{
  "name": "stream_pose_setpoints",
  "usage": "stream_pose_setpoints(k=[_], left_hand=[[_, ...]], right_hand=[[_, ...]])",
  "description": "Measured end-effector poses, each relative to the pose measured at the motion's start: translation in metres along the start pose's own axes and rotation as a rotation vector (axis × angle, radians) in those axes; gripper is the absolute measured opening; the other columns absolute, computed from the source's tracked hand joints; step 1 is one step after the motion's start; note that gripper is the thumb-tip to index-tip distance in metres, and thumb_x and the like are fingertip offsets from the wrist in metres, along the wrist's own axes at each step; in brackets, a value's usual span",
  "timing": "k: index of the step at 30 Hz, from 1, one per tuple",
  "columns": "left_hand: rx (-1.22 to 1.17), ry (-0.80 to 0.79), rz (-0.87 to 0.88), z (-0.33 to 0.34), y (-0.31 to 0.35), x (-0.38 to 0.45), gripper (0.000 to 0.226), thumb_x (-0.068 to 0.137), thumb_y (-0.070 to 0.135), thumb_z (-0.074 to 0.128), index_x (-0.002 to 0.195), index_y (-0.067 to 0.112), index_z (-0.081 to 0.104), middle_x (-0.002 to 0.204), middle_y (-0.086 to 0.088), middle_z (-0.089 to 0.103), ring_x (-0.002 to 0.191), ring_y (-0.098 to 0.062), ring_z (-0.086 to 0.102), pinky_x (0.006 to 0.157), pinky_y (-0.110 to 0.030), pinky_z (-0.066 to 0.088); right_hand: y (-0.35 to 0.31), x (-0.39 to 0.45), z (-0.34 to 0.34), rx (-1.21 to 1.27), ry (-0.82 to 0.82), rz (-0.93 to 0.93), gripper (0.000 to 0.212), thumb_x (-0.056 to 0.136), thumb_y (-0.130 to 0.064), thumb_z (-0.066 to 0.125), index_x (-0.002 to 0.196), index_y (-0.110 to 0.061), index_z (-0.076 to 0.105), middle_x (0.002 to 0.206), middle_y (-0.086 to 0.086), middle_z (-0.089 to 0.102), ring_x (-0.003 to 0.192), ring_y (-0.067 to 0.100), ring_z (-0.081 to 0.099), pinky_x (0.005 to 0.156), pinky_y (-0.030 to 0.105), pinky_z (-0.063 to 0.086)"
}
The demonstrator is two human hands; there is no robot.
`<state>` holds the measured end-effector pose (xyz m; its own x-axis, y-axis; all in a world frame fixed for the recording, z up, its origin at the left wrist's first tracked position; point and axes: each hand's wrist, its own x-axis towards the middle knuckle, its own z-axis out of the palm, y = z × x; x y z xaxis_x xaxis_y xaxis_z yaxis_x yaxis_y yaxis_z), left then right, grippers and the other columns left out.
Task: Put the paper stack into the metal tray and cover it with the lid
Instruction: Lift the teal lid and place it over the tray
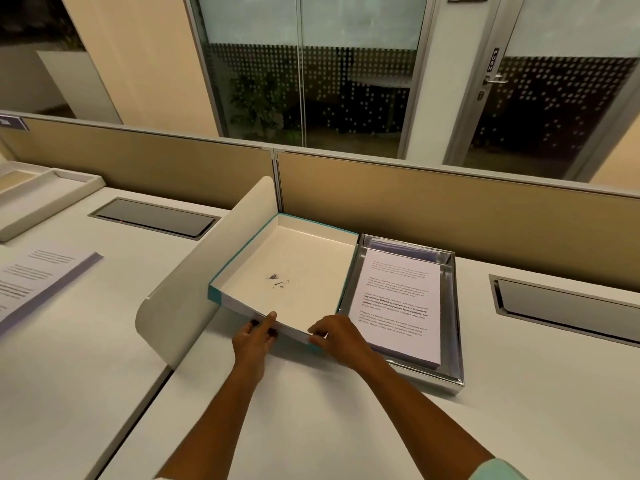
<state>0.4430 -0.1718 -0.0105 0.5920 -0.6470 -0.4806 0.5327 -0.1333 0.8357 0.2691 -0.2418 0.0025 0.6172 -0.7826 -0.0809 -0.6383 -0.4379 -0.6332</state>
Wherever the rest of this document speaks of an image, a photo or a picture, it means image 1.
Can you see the person's right hand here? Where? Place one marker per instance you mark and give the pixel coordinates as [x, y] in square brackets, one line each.
[345, 342]

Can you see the person's left hand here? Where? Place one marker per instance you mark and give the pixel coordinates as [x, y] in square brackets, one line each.
[250, 347]

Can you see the person's left thumb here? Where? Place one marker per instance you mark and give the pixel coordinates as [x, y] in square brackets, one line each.
[268, 320]

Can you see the person's right thumb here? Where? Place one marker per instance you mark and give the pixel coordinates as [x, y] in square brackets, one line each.
[318, 340]

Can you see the white box with teal rim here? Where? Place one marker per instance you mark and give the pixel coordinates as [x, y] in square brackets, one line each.
[295, 274]

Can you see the person's left forearm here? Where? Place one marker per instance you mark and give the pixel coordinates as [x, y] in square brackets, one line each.
[215, 419]

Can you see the person's right forearm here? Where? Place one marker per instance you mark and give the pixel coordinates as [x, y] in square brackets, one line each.
[425, 419]

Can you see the white curved desk divider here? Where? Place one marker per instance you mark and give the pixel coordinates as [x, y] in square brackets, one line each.
[210, 274]

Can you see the stack of printed paper sheets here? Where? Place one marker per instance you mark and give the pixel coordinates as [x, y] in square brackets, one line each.
[397, 304]

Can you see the silver metal tray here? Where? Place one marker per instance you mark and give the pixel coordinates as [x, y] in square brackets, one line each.
[452, 314]

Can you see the beige partition panel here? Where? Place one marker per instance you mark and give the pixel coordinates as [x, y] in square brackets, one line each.
[140, 159]
[450, 209]

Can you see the green potted plant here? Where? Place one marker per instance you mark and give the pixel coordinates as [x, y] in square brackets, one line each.
[257, 104]

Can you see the light teal sleeve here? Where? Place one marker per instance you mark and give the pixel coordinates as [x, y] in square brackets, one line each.
[500, 469]

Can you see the printed sheet with purple edge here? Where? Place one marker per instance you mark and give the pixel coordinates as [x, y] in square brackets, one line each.
[40, 279]

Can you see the white desk organiser tray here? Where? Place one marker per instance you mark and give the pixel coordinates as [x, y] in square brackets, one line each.
[45, 194]

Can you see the glass window with dotted film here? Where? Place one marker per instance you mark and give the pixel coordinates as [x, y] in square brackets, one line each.
[325, 69]

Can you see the white leaning board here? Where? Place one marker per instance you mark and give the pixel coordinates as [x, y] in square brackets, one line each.
[80, 84]

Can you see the purple partition label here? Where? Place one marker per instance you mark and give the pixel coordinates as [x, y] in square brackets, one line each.
[12, 122]

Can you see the glass door with dotted film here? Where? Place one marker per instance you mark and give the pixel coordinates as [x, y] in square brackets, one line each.
[550, 94]

